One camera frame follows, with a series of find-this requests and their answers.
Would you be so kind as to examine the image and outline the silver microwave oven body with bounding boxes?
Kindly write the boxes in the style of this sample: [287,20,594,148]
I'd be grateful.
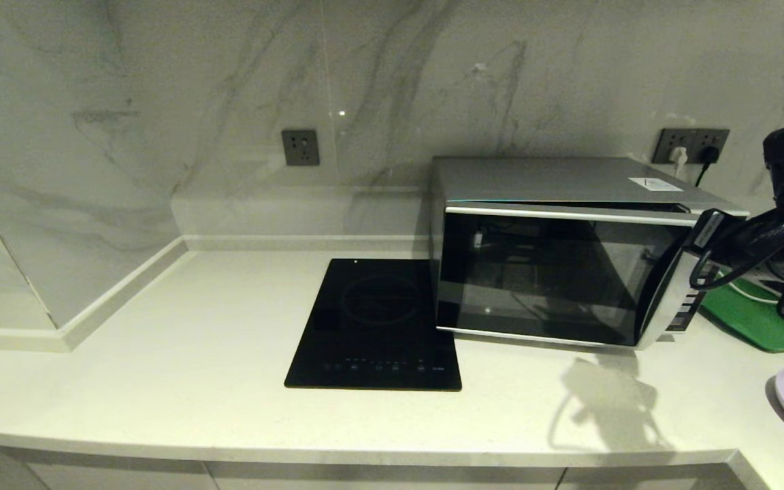
[429,157,750,336]

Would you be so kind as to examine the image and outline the white label sticker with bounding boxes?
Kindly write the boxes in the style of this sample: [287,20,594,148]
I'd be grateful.
[627,177,684,192]

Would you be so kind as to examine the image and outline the green plastic tray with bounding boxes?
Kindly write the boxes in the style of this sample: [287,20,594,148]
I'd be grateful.
[698,272,784,353]

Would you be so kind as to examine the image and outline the black induction cooktop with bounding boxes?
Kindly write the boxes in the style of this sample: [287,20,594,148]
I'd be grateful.
[284,259,463,392]

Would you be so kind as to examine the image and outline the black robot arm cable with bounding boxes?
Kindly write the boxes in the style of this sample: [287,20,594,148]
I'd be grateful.
[688,163,784,323]

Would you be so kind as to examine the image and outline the black power cable with plug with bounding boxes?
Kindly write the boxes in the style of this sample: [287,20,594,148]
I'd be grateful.
[695,144,721,188]

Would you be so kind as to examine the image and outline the white power cable with plug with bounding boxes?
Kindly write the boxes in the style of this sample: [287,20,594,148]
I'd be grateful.
[670,146,784,336]

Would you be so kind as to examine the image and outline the grey double wall socket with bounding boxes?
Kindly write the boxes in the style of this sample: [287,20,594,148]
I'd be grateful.
[652,128,730,165]

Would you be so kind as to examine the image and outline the grey single wall socket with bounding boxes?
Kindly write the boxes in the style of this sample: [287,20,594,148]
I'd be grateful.
[281,129,320,167]

